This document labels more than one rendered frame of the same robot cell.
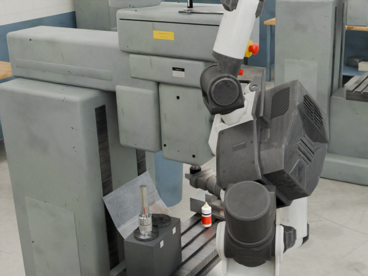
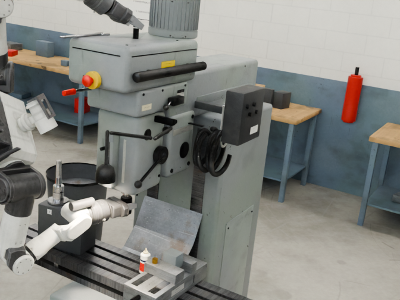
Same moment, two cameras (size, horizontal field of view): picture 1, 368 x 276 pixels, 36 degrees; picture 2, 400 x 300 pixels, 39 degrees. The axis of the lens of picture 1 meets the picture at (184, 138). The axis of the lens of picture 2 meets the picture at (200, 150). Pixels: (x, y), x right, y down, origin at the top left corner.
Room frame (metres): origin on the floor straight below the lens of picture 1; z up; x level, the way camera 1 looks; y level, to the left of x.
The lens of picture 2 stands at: (2.15, -2.14, 2.13)
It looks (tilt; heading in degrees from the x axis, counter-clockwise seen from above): 17 degrees down; 85
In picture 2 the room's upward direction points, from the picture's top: 6 degrees clockwise
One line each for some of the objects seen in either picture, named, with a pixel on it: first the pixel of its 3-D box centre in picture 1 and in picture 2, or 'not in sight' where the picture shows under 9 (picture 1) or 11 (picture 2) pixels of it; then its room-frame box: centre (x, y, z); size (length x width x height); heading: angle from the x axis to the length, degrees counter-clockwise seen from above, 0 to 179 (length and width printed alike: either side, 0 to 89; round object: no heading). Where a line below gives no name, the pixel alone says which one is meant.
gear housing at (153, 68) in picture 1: (182, 63); (139, 93); (2.09, -0.01, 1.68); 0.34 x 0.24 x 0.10; 56
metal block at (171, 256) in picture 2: not in sight; (172, 259); (2.27, -0.18, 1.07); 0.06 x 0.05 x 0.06; 143
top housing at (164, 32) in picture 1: (187, 29); (136, 59); (2.08, -0.03, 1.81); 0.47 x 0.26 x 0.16; 56
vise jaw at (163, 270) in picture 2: not in sight; (163, 270); (2.23, -0.22, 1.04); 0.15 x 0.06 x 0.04; 143
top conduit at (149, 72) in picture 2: not in sight; (172, 71); (2.21, -0.09, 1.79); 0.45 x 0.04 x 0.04; 56
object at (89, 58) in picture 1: (91, 58); (198, 84); (2.35, 0.37, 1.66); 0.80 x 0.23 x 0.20; 56
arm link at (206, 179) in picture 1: (211, 182); (107, 209); (2.00, -0.10, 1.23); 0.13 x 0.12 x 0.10; 131
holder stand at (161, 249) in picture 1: (154, 249); (67, 223); (1.81, 0.13, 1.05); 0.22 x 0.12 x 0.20; 154
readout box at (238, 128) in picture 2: not in sight; (244, 114); (2.51, 0.02, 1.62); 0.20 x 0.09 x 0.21; 56
